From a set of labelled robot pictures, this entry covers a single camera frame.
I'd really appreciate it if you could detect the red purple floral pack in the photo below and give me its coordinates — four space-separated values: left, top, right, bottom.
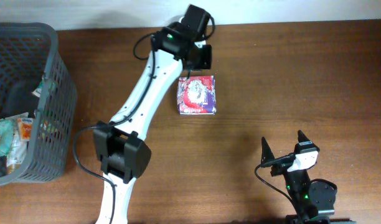
177 76 217 115

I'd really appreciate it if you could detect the teal wet wipes pack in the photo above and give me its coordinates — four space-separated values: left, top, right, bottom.
0 119 14 157

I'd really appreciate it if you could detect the green tissue pack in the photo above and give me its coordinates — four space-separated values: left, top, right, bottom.
32 78 56 98

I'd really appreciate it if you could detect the orange tissue pack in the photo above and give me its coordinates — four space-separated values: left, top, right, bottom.
17 118 33 142

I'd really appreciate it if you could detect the white tube gold cap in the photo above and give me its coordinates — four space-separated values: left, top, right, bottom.
6 112 29 174

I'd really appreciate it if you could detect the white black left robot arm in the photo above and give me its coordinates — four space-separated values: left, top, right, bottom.
93 4 214 223

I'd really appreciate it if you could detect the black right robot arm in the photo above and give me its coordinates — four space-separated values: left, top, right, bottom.
254 130 355 224

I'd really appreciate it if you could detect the white barcode scanner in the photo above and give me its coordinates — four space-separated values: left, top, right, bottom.
178 16 206 47

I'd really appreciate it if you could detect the grey plastic mesh basket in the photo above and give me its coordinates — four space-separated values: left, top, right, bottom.
0 22 77 186

